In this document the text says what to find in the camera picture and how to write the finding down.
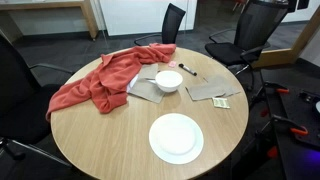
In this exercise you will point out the black marker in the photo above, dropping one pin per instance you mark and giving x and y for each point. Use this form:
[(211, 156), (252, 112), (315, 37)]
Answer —
[(187, 69)]

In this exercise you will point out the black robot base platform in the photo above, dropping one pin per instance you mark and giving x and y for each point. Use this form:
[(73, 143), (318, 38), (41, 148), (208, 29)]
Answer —
[(296, 156)]

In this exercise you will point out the white bowl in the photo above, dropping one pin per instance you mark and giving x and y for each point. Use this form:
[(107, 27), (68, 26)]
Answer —
[(169, 81)]

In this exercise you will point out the grey napkin left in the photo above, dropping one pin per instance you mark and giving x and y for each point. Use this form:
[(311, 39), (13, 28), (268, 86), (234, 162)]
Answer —
[(145, 90)]

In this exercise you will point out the brown paper napkin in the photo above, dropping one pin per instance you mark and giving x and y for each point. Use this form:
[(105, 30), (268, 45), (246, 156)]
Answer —
[(149, 71), (203, 92), (225, 83)]

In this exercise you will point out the white paper sheet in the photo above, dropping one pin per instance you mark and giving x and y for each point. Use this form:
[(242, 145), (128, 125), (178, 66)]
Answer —
[(132, 83)]

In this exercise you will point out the pink eraser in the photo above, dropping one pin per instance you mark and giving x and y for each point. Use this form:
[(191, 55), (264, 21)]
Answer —
[(172, 64)]

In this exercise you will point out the red fleece cloth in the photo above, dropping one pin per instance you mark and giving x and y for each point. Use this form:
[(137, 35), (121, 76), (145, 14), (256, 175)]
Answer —
[(113, 76)]

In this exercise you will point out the white round plate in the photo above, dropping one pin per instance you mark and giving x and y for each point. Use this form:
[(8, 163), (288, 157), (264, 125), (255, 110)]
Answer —
[(176, 138)]

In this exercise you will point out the white cabinet panel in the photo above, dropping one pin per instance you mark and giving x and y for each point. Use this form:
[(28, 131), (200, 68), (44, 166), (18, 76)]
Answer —
[(140, 16)]

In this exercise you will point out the light wooden side table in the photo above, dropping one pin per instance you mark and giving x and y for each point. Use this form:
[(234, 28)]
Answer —
[(88, 16)]

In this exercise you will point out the black orange bar clamp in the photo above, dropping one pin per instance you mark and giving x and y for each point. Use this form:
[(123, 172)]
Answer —
[(282, 90), (299, 131)]

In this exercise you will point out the wooden partition frame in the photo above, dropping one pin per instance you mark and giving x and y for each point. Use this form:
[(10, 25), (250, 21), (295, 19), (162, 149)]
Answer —
[(283, 55)]

